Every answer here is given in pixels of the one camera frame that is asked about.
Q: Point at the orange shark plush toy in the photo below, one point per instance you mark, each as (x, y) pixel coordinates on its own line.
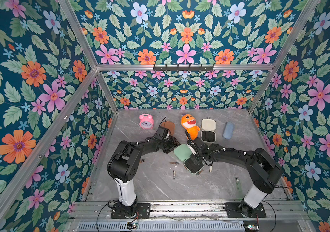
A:
(189, 124)

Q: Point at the white vented cable duct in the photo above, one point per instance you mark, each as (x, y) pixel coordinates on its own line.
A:
(161, 226)

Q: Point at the green clipper case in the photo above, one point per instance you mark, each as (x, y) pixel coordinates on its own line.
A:
(183, 152)

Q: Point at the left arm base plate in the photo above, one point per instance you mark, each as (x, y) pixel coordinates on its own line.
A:
(138, 210)

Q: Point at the pink alarm clock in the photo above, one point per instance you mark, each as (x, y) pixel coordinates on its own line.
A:
(146, 121)

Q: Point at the brown open clipper case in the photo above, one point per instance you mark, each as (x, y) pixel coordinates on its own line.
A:
(169, 125)

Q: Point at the black wall hook rail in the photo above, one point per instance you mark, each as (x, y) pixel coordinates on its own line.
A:
(187, 67)

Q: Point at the cream open clipper case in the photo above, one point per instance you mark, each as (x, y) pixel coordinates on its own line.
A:
(208, 134)

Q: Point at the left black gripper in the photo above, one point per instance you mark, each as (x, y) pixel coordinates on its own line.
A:
(173, 144)

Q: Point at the green nail file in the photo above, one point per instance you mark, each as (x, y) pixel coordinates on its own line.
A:
(238, 186)

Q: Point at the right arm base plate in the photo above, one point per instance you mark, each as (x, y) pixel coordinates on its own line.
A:
(238, 210)

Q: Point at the blue closed case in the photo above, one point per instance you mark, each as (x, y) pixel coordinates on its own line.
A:
(228, 130)

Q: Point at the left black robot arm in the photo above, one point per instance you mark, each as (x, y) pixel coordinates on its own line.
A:
(124, 165)

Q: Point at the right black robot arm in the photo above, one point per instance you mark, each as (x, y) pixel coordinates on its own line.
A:
(264, 172)

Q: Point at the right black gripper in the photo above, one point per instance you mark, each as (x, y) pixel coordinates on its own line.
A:
(195, 150)

